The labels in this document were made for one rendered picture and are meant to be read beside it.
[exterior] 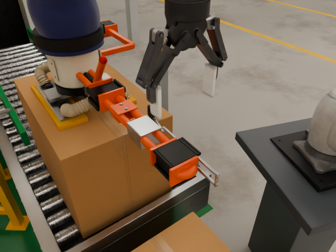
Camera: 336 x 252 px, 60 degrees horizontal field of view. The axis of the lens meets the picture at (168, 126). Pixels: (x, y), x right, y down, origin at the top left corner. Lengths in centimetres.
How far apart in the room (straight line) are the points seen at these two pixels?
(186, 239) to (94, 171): 44
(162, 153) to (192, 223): 61
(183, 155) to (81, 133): 44
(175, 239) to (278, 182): 43
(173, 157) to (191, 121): 200
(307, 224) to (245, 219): 93
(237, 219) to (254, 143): 77
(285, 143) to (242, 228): 77
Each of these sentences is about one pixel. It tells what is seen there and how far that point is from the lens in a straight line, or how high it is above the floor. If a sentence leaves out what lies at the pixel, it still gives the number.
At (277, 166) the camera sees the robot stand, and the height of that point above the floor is 75.
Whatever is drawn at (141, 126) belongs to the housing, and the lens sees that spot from 73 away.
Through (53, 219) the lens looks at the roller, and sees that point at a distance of 129.
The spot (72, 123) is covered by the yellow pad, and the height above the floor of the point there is 96.
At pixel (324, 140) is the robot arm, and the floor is 88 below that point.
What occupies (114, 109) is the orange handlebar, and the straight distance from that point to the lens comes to 80.
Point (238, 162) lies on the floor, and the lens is 227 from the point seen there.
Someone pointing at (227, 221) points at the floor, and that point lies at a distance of 190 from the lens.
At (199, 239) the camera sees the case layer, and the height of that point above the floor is 54.
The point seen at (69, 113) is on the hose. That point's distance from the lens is 96.
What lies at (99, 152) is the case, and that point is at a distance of 93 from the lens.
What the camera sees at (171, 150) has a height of 110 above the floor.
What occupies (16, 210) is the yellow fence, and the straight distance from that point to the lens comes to 197.
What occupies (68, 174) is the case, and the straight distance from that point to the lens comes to 94.
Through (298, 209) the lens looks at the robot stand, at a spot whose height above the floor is 75.
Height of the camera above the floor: 153
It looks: 37 degrees down
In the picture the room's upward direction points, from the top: straight up
